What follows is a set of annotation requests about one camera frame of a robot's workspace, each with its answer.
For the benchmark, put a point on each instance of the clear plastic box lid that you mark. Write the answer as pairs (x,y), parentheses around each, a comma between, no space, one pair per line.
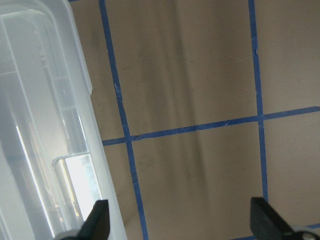
(53,167)

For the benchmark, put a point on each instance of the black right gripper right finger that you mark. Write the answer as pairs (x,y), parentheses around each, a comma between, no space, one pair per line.
(267,224)

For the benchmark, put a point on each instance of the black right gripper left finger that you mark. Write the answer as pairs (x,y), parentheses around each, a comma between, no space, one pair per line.
(97,225)

